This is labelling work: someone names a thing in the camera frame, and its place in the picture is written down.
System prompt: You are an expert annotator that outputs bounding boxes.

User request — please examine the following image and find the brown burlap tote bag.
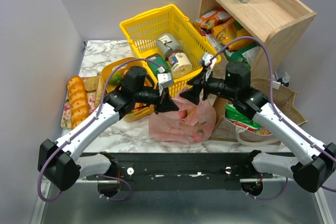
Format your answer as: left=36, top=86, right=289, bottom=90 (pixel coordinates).
left=209, top=84, right=308, bottom=147

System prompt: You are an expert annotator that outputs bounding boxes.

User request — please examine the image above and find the orange snack packet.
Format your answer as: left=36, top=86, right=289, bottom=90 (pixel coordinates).
left=193, top=8, right=232, bottom=30

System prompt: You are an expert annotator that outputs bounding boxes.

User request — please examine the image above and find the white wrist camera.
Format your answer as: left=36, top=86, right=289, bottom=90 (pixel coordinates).
left=157, top=66, right=174, bottom=89
left=199, top=52, right=217, bottom=81

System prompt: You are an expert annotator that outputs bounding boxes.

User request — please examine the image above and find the green toilet paper roll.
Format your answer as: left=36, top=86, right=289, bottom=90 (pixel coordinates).
left=147, top=53, right=171, bottom=76

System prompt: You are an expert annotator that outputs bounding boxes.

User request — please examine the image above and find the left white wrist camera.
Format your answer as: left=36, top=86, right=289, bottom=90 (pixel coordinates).
left=157, top=66, right=174, bottom=89

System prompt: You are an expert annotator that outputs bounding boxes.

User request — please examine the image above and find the braided toy bread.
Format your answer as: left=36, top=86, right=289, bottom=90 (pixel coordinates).
left=131, top=102, right=152, bottom=113

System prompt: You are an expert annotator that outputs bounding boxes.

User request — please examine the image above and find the yellow snack bag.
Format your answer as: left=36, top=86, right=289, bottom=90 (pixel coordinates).
left=212, top=18, right=254, bottom=51

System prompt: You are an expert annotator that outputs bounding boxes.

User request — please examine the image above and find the green Chuba chips bag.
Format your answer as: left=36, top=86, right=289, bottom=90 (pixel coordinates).
left=225, top=104, right=261, bottom=131

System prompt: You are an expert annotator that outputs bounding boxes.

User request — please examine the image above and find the long toy baguette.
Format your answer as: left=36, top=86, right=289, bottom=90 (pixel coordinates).
left=67, top=76, right=89, bottom=130

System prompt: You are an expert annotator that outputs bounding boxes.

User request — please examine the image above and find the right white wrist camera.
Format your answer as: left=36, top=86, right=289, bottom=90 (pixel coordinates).
left=199, top=52, right=217, bottom=81

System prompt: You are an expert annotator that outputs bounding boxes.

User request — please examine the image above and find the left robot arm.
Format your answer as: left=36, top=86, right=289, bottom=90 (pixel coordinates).
left=38, top=66, right=178, bottom=191

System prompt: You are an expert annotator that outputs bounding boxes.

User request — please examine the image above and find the green snack bag lower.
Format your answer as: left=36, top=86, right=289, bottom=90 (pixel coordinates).
left=224, top=42, right=261, bottom=68

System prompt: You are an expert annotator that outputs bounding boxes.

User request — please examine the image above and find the wooden shelf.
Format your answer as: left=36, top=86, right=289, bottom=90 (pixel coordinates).
left=199, top=0, right=316, bottom=70

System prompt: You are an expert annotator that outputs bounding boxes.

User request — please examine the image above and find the red snack bag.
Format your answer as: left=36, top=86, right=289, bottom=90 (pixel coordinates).
left=230, top=120, right=272, bottom=136

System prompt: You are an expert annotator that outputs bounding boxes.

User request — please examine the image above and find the pink plastic grocery bag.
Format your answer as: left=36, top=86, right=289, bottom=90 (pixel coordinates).
left=149, top=93, right=216, bottom=144

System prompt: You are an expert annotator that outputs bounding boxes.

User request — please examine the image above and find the toy mango green yellow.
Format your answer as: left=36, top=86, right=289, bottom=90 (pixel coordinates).
left=109, top=72, right=123, bottom=86

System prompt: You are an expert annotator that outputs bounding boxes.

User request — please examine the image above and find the small yellow plastic bin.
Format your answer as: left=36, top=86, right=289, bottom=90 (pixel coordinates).
left=101, top=57, right=155, bottom=123

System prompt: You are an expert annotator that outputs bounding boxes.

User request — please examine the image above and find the large yellow shopping basket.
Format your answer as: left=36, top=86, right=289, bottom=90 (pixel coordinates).
left=120, top=4, right=216, bottom=97

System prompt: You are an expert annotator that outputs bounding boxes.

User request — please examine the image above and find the toy bread slice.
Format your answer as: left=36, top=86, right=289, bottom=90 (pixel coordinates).
left=85, top=74, right=104, bottom=106

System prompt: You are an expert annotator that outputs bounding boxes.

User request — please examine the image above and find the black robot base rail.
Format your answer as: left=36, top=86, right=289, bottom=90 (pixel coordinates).
left=54, top=152, right=289, bottom=192

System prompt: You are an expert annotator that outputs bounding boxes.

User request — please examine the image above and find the silver snack packet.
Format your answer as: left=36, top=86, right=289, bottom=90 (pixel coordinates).
left=200, top=28, right=224, bottom=51

